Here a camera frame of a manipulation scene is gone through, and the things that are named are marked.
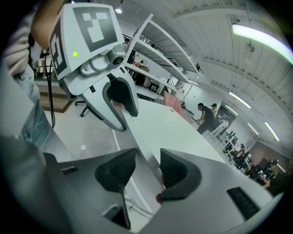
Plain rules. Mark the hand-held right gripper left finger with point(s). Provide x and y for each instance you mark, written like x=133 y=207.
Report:
x=91 y=182

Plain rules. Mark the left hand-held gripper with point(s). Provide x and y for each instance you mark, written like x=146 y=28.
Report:
x=68 y=45

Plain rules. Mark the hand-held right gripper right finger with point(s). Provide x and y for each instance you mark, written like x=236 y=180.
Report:
x=206 y=205

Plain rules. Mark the person's left forearm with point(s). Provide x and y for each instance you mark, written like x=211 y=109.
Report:
x=43 y=25

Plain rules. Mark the black office chair base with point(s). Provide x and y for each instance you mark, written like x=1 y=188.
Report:
x=83 y=107

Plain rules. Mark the pink chair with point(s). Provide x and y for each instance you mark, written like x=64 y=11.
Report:
x=174 y=102

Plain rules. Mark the cardboard box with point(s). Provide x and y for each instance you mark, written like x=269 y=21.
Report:
x=142 y=65

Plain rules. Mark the wooden platform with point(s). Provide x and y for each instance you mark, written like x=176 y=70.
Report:
x=57 y=98

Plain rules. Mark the white metal shelving rack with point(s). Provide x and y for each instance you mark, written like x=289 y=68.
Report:
x=160 y=52

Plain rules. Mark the white table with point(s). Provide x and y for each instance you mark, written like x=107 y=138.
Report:
x=169 y=132

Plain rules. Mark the round ceiling light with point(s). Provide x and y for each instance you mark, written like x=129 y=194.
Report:
x=118 y=10

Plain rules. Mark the long ceiling tube light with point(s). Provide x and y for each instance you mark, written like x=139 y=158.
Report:
x=272 y=132
x=240 y=100
x=261 y=37

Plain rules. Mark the person's pale sleeve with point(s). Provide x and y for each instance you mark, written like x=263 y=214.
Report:
x=16 y=45

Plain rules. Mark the white frame chair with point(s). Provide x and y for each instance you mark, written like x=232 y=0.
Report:
x=219 y=129

